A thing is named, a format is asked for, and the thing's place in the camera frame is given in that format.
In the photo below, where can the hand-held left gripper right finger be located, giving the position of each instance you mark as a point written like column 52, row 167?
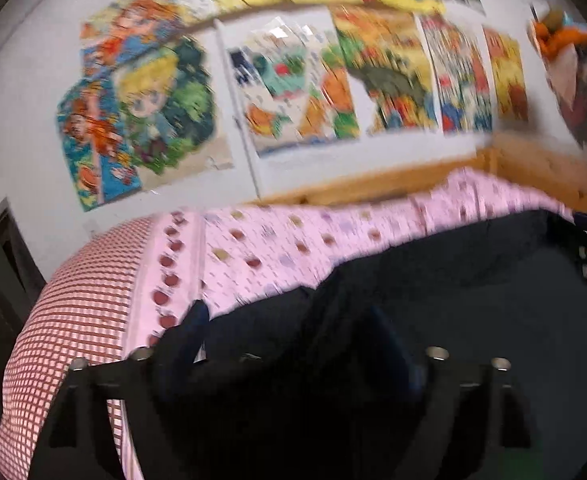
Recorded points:
column 398, row 345

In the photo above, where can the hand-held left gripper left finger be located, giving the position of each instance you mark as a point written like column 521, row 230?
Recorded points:
column 193, row 322

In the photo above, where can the dark navy jacket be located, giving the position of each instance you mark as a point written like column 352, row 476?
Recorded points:
column 473, row 310

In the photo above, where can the pink printed bed sheet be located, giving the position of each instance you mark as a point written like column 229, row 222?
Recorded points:
column 283, row 255

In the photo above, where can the red checked pillow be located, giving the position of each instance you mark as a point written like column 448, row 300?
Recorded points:
column 73, row 310

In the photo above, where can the yellow and red narrow poster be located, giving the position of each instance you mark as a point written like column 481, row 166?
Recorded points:
column 508, row 75

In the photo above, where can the blue and orange cartoon poster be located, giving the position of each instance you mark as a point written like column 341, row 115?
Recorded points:
column 93, row 145

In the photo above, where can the blond character green poster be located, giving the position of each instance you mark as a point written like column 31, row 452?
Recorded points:
column 173, row 110

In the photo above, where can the orange plush toy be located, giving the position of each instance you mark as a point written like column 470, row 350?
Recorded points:
column 561, row 32

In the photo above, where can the narrow multicoloured striped poster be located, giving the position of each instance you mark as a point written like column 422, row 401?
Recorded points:
column 461, row 75

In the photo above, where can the yellow poster with green creature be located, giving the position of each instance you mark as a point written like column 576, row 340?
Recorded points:
column 383, row 70

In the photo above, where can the orange-haired character poster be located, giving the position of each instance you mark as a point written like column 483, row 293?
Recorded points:
column 133, row 25

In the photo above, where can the wooden bed frame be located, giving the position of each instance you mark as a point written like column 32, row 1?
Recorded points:
column 523, row 160

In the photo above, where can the white cartoon wall poster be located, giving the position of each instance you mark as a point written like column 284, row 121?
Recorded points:
column 283, row 95

